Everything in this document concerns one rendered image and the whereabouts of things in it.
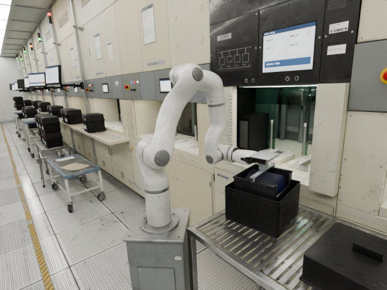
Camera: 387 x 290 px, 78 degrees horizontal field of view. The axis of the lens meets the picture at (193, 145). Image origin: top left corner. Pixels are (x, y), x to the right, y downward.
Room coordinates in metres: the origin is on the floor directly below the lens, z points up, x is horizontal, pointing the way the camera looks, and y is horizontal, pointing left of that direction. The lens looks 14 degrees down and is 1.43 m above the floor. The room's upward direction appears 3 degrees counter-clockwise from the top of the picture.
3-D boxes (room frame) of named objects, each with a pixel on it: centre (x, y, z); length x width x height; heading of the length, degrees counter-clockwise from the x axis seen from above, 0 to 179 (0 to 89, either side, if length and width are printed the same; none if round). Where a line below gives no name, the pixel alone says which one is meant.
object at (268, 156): (1.09, -0.33, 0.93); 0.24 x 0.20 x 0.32; 138
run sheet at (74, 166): (2.91, 1.53, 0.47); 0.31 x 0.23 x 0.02; 60
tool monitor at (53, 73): (3.84, 1.93, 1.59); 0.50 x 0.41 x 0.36; 129
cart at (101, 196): (3.07, 1.62, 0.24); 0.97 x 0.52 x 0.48; 41
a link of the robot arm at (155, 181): (1.09, 0.20, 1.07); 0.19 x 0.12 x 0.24; 29
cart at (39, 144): (4.39, 2.67, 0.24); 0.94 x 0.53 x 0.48; 38
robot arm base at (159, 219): (1.06, 0.19, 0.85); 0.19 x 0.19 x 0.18
